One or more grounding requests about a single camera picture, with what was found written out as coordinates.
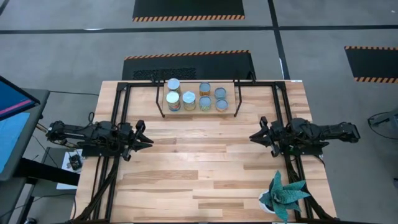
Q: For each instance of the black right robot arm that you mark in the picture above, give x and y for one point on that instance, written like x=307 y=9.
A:
x=329 y=132

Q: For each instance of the tin can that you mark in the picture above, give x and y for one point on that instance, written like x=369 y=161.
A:
x=222 y=104

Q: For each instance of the green dotted can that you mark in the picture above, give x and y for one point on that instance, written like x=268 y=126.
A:
x=205 y=102

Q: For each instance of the black mat orange-striped edge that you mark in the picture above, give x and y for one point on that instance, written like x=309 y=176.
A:
x=186 y=7
x=186 y=65
x=373 y=62

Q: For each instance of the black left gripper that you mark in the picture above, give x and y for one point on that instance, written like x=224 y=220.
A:
x=127 y=137

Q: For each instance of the tall carrots can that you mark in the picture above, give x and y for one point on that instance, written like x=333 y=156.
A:
x=189 y=98

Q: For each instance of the grey metal stand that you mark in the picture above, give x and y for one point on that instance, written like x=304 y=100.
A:
x=385 y=117

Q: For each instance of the black aluminium table frame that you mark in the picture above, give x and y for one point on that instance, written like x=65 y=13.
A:
x=123 y=86

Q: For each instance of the white paper sheet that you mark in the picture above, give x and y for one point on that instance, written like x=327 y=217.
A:
x=66 y=165

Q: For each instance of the small black device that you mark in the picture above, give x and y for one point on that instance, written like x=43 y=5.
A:
x=75 y=162

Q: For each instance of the tall tomatoes can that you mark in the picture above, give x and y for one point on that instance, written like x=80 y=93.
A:
x=173 y=98

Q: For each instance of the salmon can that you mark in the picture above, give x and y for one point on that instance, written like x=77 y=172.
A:
x=220 y=92

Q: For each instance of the tall peaches can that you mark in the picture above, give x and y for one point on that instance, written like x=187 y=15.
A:
x=173 y=84

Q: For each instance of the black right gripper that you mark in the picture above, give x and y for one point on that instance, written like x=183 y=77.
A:
x=278 y=137

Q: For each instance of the green potted snake plant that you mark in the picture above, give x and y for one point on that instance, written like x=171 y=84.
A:
x=281 y=197

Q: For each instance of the blue computer monitor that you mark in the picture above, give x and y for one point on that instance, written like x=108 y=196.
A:
x=9 y=140
x=12 y=99

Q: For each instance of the wooden shelf black legs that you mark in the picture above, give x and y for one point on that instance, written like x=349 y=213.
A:
x=194 y=87

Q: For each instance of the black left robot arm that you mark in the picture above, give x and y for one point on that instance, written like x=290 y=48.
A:
x=77 y=133

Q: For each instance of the orange printed can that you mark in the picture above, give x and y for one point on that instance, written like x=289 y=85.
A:
x=204 y=87

